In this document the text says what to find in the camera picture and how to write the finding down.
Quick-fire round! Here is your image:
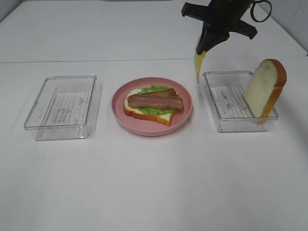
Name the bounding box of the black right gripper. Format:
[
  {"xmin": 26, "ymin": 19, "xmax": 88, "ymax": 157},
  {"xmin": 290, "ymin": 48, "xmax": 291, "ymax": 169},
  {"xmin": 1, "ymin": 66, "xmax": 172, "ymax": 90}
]
[{"xmin": 181, "ymin": 0, "xmax": 257, "ymax": 53}]

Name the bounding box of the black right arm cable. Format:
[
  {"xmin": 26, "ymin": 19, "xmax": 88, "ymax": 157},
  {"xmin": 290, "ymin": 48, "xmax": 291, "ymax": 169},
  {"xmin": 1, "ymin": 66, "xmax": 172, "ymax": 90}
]
[{"xmin": 249, "ymin": 0, "xmax": 272, "ymax": 23}]

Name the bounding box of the bread slice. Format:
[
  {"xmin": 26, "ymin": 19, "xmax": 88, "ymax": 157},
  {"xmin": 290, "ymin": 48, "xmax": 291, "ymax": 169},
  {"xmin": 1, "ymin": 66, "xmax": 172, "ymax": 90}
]
[
  {"xmin": 124, "ymin": 89, "xmax": 174, "ymax": 126},
  {"xmin": 244, "ymin": 59, "xmax": 287, "ymax": 118}
]

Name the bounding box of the right clear plastic tray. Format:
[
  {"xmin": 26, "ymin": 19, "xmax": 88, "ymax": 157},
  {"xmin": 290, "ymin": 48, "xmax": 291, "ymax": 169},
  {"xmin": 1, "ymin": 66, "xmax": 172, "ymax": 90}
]
[{"xmin": 203, "ymin": 70, "xmax": 279, "ymax": 132}]

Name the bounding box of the clear plastic tray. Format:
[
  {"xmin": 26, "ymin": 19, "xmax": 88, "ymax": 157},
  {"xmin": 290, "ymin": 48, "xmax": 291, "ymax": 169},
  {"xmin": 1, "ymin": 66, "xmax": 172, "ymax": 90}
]
[
  {"xmin": 203, "ymin": 70, "xmax": 279, "ymax": 132},
  {"xmin": 24, "ymin": 75, "xmax": 99, "ymax": 141}
]

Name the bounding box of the green lettuce leaf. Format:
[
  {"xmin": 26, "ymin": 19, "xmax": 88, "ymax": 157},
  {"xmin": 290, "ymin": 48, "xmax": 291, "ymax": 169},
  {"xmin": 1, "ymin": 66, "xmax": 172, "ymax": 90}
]
[{"xmin": 137, "ymin": 84, "xmax": 174, "ymax": 116}]

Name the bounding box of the pink round plate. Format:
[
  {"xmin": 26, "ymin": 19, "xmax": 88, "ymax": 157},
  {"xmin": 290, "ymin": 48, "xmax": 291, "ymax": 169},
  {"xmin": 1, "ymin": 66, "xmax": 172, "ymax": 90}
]
[{"xmin": 111, "ymin": 77, "xmax": 193, "ymax": 136}]

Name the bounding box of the bacon strip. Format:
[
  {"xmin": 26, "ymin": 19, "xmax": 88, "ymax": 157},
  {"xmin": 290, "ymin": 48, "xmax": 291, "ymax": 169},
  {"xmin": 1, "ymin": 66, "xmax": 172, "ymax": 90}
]
[
  {"xmin": 128, "ymin": 88, "xmax": 182, "ymax": 101},
  {"xmin": 127, "ymin": 94, "xmax": 184, "ymax": 110}
]

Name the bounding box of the yellow cheese slice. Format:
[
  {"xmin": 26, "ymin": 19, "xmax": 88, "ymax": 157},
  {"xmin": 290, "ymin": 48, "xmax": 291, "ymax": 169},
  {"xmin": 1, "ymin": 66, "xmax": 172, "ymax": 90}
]
[{"xmin": 194, "ymin": 50, "xmax": 206, "ymax": 83}]

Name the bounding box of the left clear plastic tray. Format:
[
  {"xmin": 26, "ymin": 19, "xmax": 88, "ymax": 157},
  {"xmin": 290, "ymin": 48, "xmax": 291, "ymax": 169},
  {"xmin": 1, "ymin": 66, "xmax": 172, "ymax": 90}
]
[{"xmin": 24, "ymin": 75, "xmax": 99, "ymax": 141}]

